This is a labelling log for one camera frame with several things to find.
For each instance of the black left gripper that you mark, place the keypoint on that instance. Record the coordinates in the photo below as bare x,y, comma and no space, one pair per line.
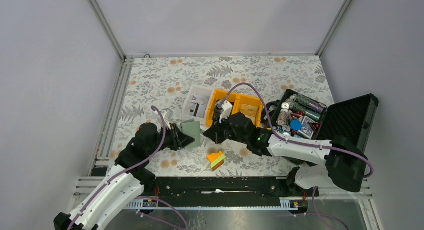
179,140

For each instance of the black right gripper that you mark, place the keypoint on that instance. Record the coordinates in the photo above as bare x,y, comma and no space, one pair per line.
214,133

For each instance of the green card holder wallet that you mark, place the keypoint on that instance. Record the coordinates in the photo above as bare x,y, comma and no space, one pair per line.
192,128

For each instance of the yellow plastic divided bin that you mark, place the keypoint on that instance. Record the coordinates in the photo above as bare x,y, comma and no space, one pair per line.
236,99

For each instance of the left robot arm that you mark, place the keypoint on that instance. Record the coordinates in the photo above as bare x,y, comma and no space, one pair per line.
127,179

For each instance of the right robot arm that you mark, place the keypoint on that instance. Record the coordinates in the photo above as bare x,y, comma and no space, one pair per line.
335,162

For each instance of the blue playing card deck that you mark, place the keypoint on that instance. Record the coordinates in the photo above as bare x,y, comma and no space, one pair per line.
306,130

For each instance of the white plastic bin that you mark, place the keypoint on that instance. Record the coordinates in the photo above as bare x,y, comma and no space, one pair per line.
196,89

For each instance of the orange green sticky notes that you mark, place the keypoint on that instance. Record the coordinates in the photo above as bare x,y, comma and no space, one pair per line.
216,160

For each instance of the black poker chip case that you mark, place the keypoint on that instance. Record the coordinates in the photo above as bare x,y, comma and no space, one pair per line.
346,122

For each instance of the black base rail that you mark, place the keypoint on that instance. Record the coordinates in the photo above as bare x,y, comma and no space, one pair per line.
259,191

